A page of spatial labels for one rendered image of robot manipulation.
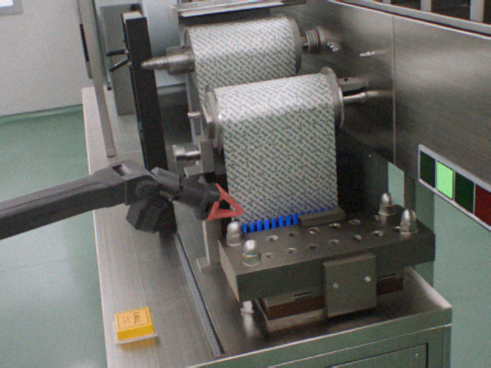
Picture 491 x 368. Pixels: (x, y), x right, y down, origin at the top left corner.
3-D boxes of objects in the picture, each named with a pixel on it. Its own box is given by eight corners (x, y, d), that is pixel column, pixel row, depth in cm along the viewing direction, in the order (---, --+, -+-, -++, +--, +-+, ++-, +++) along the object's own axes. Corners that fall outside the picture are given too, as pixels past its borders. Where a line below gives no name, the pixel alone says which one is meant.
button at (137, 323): (115, 323, 133) (113, 313, 132) (149, 316, 134) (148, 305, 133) (118, 342, 127) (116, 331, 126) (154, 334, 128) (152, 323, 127)
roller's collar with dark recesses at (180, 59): (166, 73, 159) (163, 46, 157) (191, 69, 161) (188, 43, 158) (170, 77, 154) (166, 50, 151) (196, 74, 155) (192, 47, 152)
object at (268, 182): (233, 234, 140) (224, 152, 134) (337, 214, 145) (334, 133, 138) (233, 235, 140) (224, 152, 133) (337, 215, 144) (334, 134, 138)
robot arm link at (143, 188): (142, 182, 122) (119, 161, 128) (119, 235, 125) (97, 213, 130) (189, 188, 131) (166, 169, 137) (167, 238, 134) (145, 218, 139)
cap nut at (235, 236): (224, 240, 134) (222, 219, 132) (242, 236, 135) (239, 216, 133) (228, 248, 131) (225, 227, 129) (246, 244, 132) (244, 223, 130)
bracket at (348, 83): (331, 87, 143) (331, 77, 143) (357, 83, 145) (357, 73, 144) (341, 92, 139) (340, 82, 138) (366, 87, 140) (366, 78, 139)
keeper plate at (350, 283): (324, 312, 128) (321, 261, 124) (372, 301, 130) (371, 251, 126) (329, 319, 126) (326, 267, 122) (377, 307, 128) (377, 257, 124)
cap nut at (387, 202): (375, 210, 141) (375, 191, 139) (391, 207, 141) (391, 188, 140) (383, 217, 137) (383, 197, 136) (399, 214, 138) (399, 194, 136)
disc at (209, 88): (208, 137, 147) (202, 73, 139) (210, 137, 147) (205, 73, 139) (223, 167, 134) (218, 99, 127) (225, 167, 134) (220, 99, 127)
